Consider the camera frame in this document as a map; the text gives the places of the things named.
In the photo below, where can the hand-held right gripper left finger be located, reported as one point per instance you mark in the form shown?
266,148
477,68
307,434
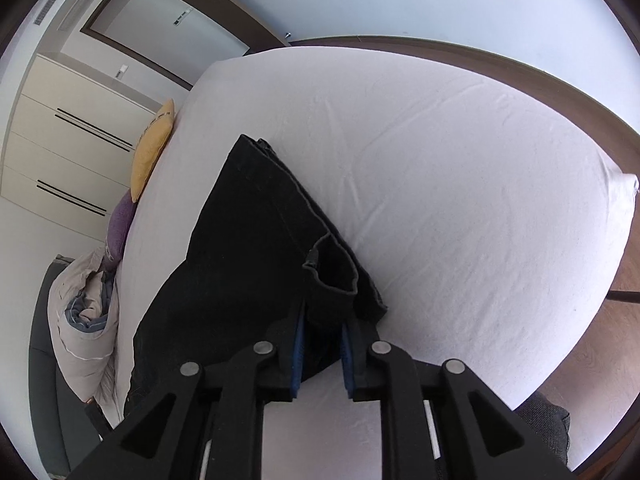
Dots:
299,355

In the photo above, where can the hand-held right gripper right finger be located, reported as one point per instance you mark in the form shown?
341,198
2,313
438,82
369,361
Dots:
346,360

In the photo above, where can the black pants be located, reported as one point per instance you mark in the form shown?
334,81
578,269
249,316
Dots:
240,260

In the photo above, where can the white bed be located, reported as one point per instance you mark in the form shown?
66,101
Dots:
425,200

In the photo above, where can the purple pillow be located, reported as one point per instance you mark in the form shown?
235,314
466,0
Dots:
121,225

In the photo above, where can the beige duvet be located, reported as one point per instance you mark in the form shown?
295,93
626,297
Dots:
82,310

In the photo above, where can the dark grey sofa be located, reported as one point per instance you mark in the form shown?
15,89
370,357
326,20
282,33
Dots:
47,390

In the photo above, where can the yellow pillow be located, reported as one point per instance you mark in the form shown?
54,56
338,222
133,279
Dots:
152,147

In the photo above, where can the cream wardrobe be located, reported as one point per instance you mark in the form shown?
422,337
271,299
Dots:
65,145

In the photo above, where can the white door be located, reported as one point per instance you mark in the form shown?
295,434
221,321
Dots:
165,15

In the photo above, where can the ceiling air vent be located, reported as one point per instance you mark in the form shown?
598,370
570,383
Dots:
49,7

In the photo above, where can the white wall switch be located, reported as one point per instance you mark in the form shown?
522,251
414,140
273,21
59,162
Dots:
120,71

